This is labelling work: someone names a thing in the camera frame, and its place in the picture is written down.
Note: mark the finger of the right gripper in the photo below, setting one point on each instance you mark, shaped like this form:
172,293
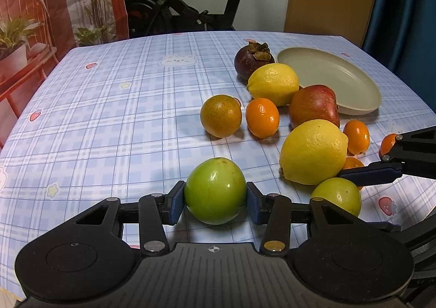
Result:
412,154

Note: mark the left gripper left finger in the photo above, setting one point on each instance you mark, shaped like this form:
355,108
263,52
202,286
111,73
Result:
154,211

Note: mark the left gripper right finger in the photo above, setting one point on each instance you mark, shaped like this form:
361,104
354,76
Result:
274,211

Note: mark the small orange mandarin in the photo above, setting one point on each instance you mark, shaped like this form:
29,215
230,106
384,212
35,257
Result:
387,144

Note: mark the dark green apple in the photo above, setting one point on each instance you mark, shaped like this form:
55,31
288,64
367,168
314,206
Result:
215,191

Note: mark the orange tangerine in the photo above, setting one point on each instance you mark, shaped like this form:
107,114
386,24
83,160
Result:
352,162

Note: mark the light green apple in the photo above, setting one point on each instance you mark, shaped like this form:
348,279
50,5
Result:
340,192

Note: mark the large yellow lemon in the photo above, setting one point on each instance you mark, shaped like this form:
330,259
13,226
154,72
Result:
313,152

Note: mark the small orange kumquat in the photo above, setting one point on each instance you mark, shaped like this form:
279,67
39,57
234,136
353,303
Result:
262,118

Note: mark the red apple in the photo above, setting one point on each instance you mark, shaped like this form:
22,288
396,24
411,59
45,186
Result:
313,102

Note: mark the beige round plate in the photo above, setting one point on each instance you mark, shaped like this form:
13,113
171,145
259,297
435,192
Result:
356,93

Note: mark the blue plaid tablecloth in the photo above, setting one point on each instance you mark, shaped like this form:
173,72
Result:
122,119

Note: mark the greenish orange citrus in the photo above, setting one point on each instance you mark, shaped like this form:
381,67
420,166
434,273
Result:
221,115

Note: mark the teal curtain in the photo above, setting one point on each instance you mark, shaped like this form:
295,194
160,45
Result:
401,36

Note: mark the dark purple mangosteen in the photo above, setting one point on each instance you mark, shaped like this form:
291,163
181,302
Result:
250,58

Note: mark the printed fabric backdrop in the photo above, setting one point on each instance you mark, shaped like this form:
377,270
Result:
37,34

